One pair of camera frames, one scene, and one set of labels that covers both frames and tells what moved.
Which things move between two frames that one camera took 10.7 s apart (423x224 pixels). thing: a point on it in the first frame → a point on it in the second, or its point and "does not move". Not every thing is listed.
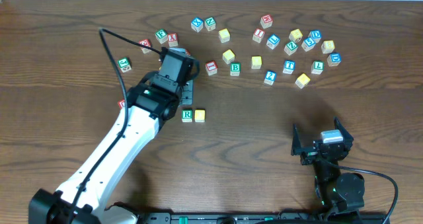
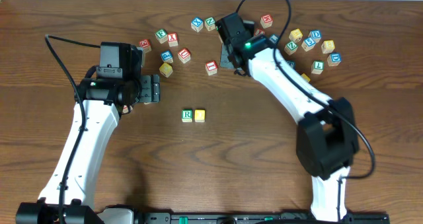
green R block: [187, 115] does not move
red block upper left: [145, 42] does not move
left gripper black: [188, 94] → [151, 88]
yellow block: [199, 115] does not move
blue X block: [197, 24] does not move
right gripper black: [310, 151] → [227, 57]
